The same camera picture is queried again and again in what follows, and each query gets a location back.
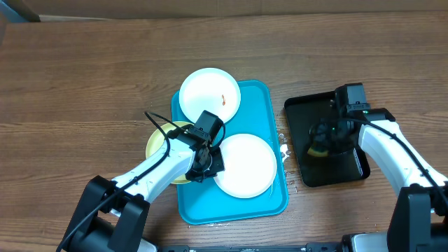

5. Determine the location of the green and yellow sponge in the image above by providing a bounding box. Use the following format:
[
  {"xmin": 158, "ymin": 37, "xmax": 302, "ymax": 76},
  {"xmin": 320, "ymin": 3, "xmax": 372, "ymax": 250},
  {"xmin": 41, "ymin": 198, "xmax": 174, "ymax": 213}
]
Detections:
[{"xmin": 307, "ymin": 146, "xmax": 329, "ymax": 158}]

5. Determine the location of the white pink plate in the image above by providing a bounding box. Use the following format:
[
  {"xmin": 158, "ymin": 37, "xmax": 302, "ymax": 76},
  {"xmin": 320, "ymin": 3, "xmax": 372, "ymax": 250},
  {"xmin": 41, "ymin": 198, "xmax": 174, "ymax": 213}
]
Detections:
[{"xmin": 214, "ymin": 134, "xmax": 277, "ymax": 199}]

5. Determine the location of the yellow-green plate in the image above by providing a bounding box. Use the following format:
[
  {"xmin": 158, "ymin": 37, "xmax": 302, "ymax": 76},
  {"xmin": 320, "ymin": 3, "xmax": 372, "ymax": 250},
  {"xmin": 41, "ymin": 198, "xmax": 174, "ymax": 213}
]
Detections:
[{"xmin": 146, "ymin": 123, "xmax": 190, "ymax": 185}]

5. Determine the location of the light blue plate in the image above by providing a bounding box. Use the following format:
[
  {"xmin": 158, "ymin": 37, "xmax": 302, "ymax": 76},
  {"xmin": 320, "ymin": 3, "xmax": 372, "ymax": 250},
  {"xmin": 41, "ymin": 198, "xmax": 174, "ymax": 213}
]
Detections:
[{"xmin": 179, "ymin": 68, "xmax": 241, "ymax": 123}]

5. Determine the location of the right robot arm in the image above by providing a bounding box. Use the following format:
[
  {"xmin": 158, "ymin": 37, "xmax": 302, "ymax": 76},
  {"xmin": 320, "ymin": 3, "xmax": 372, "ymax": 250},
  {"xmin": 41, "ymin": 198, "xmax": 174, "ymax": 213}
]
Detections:
[{"xmin": 307, "ymin": 108, "xmax": 447, "ymax": 252}]

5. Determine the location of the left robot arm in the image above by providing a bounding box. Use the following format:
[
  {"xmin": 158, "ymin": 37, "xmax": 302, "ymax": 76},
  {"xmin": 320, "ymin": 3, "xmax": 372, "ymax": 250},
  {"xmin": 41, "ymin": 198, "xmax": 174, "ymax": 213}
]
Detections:
[{"xmin": 57, "ymin": 133, "xmax": 224, "ymax": 252}]

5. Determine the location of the black plastic tray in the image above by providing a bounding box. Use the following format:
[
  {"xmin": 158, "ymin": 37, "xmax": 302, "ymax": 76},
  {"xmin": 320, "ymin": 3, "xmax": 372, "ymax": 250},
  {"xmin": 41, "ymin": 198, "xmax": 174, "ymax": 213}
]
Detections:
[{"xmin": 284, "ymin": 92, "xmax": 370, "ymax": 187}]

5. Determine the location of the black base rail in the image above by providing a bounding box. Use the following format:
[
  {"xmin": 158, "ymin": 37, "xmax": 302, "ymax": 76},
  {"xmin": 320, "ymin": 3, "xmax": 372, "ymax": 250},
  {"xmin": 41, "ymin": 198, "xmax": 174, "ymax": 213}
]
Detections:
[{"xmin": 137, "ymin": 241, "xmax": 353, "ymax": 252}]

